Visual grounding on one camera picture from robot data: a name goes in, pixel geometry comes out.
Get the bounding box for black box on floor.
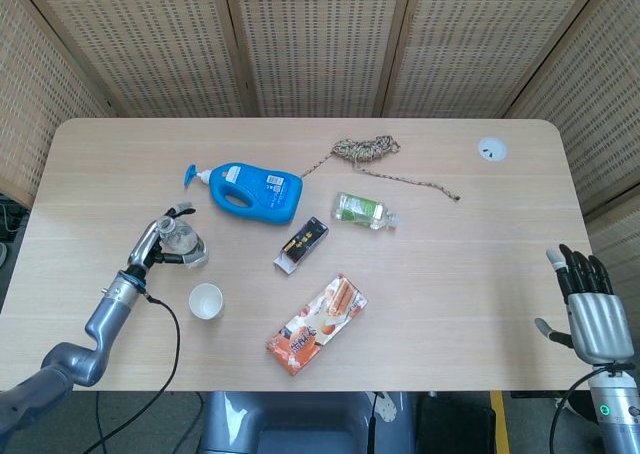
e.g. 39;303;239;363
414;396;499;454

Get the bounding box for blue detergent pump bottle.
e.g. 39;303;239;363
182;161;304;226

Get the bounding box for woven rattan screen panel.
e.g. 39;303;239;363
502;0;640;220
14;0;254;120
219;0;419;120
382;0;619;120
0;0;119;210

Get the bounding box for white table cable grommet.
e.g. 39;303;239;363
477;136;508;162

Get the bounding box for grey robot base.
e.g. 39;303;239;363
198;391;416;454

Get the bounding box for clear plastic bottle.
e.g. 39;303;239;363
155;216;210;269

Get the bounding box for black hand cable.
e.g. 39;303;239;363
549;366;626;454
82;293;181;454

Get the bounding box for black right hand cable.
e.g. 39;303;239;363
549;366;626;454

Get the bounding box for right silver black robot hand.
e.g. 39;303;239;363
533;243;636;366

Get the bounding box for small black carton box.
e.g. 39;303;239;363
272;216;330;278

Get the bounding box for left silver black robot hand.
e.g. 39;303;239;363
127;201;210;275

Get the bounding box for orange egg roll snack box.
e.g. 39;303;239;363
264;273;369;377

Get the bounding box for black left hand cable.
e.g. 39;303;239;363
82;293;181;454

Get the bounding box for clear bottle lime label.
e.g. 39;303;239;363
333;191;401;232

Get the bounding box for braided beige rope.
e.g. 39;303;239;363
301;134;462;204

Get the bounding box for white paper cup green print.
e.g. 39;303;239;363
188;282;226;321

